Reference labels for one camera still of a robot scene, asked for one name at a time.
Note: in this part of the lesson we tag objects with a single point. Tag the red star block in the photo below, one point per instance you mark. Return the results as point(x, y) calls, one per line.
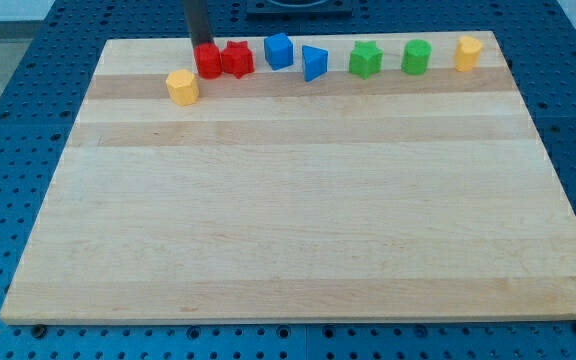
point(237, 59)

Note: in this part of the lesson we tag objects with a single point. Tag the green star block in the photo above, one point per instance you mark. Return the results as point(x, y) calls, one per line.
point(365, 59)

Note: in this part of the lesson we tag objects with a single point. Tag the light wooden board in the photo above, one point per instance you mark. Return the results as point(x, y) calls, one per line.
point(272, 199)

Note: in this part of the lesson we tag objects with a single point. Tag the blue triangle block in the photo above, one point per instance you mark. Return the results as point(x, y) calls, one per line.
point(314, 62)

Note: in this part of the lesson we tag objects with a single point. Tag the blue cube block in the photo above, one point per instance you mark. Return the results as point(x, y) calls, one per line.
point(278, 51)

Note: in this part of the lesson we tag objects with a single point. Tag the yellow hexagon block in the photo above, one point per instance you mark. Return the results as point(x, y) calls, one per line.
point(182, 87)

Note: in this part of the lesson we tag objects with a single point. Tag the red cylinder block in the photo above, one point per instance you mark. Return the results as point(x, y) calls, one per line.
point(208, 60)

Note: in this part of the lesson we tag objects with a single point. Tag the green cylinder block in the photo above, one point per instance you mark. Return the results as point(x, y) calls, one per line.
point(416, 57)

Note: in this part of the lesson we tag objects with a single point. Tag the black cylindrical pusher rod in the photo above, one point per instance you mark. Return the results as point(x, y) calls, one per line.
point(198, 22)

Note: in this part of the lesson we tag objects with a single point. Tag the yellow heart block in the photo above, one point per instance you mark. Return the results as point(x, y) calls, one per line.
point(467, 53)

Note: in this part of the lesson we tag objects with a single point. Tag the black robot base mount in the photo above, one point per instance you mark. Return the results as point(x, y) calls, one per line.
point(298, 7)

